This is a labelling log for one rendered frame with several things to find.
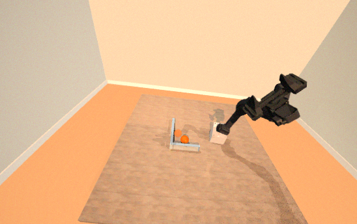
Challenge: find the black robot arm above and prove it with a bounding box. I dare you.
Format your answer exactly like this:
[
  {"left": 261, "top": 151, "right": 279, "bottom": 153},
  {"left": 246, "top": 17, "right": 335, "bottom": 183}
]
[{"left": 216, "top": 83, "right": 300, "bottom": 135}]

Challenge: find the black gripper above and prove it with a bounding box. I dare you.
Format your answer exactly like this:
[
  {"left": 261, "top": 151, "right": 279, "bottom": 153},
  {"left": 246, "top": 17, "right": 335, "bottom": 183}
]
[{"left": 242, "top": 74, "right": 307, "bottom": 121}]

